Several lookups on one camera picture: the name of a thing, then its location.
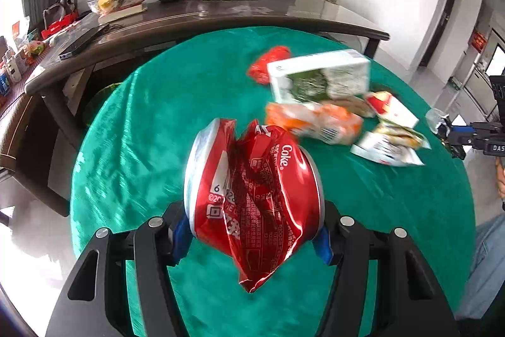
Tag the brown snack packet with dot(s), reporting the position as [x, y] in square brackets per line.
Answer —
[355, 106]

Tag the green tablecloth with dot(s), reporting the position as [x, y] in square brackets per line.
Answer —
[158, 123]

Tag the white green carton box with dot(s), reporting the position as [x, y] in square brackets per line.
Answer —
[315, 76]

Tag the orange snack packet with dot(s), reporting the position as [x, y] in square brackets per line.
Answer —
[311, 122]

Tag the red plastic bag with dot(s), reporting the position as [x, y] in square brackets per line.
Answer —
[268, 62]

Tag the black phone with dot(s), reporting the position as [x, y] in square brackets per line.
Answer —
[85, 41]

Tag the yellow snack wrapper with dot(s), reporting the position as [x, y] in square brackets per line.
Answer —
[402, 137]

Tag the wooden board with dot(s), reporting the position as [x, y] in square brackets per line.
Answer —
[122, 14]

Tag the brown handbag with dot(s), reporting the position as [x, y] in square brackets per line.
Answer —
[59, 11]

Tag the person's right hand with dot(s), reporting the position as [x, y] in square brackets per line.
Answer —
[501, 175]

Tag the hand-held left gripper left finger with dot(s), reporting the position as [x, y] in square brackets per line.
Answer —
[180, 240]

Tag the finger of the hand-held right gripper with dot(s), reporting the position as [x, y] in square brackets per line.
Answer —
[463, 129]
[469, 145]

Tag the red box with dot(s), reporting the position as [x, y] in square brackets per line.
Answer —
[59, 27]

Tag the crushed red soda can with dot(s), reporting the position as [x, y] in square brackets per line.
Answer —
[252, 202]

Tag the dark curved dining table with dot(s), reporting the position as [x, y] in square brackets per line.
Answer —
[197, 17]

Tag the person's jeans leg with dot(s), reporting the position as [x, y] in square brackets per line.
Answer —
[487, 266]

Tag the white crumpled snack wrapper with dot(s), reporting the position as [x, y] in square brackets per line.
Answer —
[378, 152]

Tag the clear plastic wrapper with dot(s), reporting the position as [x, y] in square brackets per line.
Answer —
[433, 116]

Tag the dark wooden chair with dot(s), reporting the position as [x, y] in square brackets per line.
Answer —
[23, 163]

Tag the dark door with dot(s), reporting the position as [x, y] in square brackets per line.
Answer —
[442, 17]

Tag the red white snack packet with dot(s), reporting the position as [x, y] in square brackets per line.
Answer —
[390, 108]

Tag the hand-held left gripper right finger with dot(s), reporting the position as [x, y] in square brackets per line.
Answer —
[321, 247]

